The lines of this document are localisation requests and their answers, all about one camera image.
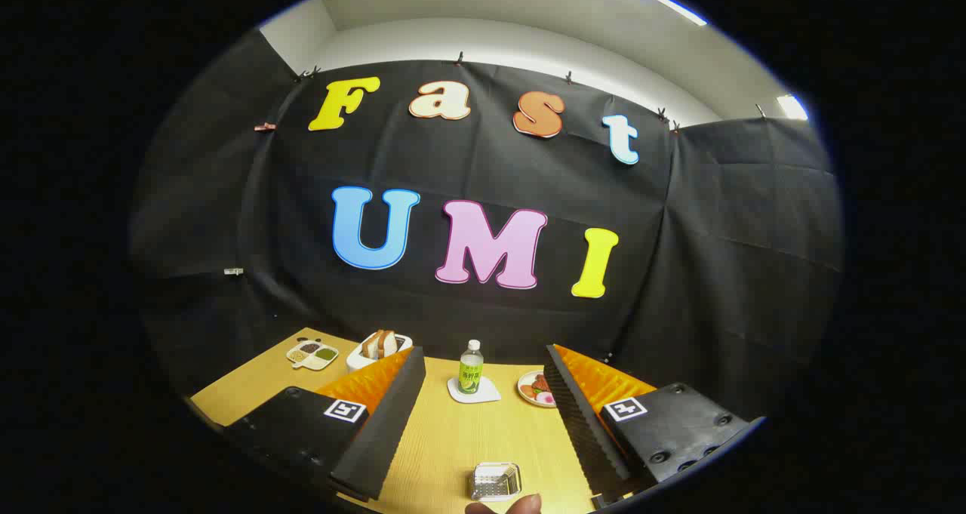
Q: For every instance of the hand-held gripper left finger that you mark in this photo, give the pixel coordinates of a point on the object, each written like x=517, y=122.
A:
x=389, y=423

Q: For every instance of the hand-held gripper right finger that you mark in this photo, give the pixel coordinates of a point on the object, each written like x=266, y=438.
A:
x=577, y=423

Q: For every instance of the pink ham slice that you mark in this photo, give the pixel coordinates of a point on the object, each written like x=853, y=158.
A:
x=545, y=399

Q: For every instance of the brown meat piece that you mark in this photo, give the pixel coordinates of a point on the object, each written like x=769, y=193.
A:
x=541, y=383

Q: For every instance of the white food plate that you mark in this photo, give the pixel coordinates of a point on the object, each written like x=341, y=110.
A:
x=526, y=395

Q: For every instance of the orange carrot slice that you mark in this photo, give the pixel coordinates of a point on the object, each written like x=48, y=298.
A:
x=526, y=390

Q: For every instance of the cream white toaster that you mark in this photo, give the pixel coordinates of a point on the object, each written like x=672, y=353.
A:
x=361, y=361

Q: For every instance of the bread slice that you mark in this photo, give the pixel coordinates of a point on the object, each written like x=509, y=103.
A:
x=388, y=343
x=371, y=345

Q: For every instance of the white square coaster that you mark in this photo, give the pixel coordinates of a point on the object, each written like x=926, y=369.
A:
x=487, y=391

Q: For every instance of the green label drink bottle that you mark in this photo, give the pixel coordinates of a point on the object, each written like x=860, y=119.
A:
x=471, y=370

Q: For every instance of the perforated metal tray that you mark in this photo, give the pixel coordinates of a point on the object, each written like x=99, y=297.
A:
x=494, y=481

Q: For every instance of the divided white condiment dish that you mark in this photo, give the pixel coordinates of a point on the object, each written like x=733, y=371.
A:
x=312, y=354

